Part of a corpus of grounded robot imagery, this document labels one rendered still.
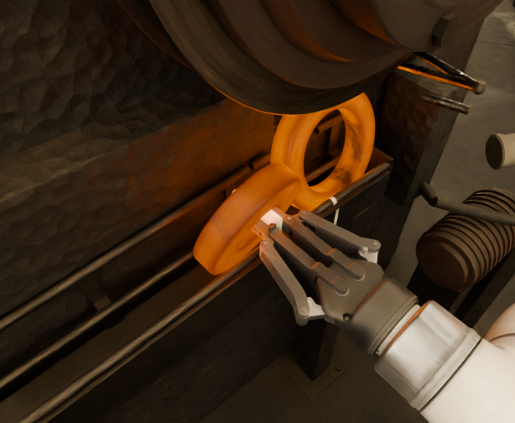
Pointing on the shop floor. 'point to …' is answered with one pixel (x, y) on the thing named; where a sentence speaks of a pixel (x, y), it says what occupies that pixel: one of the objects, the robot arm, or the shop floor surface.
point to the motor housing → (465, 248)
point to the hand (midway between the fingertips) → (257, 211)
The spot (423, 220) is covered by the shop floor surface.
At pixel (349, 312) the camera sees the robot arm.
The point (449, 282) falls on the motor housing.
